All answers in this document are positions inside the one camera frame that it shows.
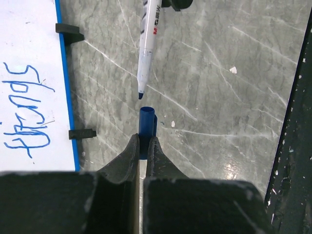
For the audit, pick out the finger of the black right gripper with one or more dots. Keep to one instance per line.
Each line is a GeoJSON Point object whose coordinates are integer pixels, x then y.
{"type": "Point", "coordinates": [177, 5]}

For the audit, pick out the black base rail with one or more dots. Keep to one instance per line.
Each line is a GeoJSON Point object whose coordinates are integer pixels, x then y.
{"type": "Point", "coordinates": [288, 198]}

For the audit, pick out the white whiteboard marker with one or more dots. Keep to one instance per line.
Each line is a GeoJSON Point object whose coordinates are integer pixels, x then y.
{"type": "Point", "coordinates": [149, 27]}

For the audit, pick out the blue framed whiteboard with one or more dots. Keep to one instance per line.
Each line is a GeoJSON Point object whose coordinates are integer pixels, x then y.
{"type": "Point", "coordinates": [37, 131]}

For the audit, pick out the blue marker cap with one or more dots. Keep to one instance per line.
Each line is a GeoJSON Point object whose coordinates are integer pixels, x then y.
{"type": "Point", "coordinates": [147, 129]}

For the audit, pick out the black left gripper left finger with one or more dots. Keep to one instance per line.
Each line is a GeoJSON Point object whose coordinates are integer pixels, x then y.
{"type": "Point", "coordinates": [101, 202]}

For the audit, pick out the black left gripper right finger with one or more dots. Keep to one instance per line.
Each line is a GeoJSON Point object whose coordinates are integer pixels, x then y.
{"type": "Point", "coordinates": [176, 204]}

